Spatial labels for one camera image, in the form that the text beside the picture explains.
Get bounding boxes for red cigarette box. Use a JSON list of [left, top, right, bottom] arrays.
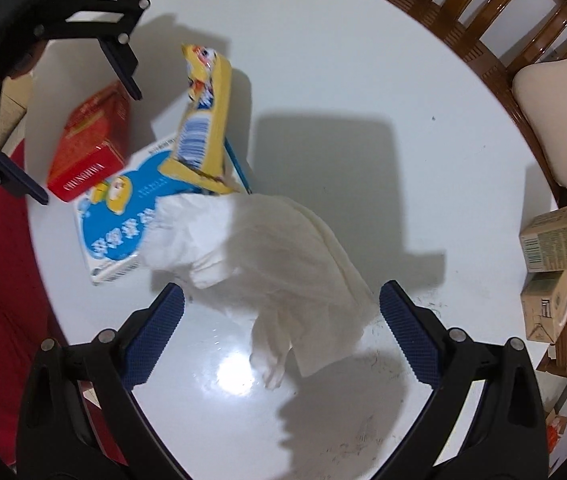
[[47, 81, 130, 203]]

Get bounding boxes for white tissue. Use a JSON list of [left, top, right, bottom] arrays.
[[139, 193, 378, 389]]

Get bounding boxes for person's left hand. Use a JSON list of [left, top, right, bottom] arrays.
[[9, 41, 48, 79]]

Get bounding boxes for blue white medicine box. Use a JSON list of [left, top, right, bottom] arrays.
[[73, 138, 204, 285]]

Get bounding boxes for person's red trouser legs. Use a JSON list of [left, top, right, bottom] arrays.
[[0, 188, 66, 467]]

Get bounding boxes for yellow snack wrapper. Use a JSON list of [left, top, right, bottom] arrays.
[[158, 44, 234, 195]]

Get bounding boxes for small brown drink carton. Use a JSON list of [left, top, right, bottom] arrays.
[[520, 270, 567, 344]]

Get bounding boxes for tall green milk carton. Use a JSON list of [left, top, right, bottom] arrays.
[[520, 206, 567, 273]]

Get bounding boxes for beige cushion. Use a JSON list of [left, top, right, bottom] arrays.
[[512, 59, 567, 188]]

